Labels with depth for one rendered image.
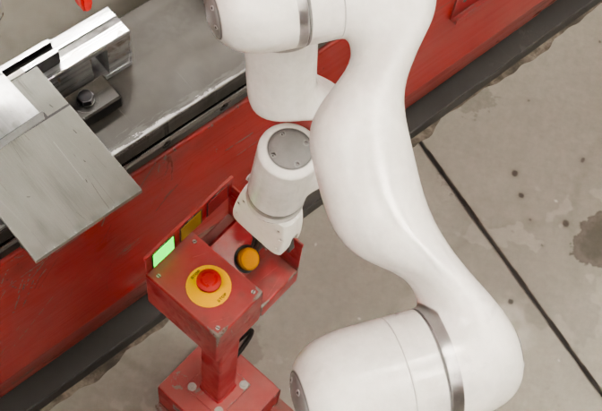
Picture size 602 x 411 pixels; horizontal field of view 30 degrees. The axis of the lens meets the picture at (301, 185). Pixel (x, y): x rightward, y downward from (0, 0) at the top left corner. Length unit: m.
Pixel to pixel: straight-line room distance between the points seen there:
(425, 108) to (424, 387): 1.82
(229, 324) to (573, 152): 1.41
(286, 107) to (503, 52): 1.66
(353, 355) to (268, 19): 0.33
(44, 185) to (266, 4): 0.65
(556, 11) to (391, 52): 2.04
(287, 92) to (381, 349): 0.40
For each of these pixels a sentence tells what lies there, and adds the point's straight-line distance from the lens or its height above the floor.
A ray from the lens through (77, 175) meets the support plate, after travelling 1.63.
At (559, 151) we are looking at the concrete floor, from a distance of 2.93.
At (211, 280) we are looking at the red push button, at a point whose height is 0.81.
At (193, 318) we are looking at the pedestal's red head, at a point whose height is 0.77.
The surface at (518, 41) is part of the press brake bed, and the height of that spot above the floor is 0.05.
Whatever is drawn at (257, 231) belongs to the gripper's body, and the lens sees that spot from 1.66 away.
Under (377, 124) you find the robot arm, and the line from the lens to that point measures 1.07.
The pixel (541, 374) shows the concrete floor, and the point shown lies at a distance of 2.67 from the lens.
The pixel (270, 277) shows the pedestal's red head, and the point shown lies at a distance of 1.87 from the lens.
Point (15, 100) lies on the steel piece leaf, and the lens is 1.70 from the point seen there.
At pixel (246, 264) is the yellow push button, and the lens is 1.86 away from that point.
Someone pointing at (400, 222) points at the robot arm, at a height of 1.48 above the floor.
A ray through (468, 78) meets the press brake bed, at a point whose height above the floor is 0.05.
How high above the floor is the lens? 2.43
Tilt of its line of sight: 62 degrees down
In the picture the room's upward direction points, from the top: 10 degrees clockwise
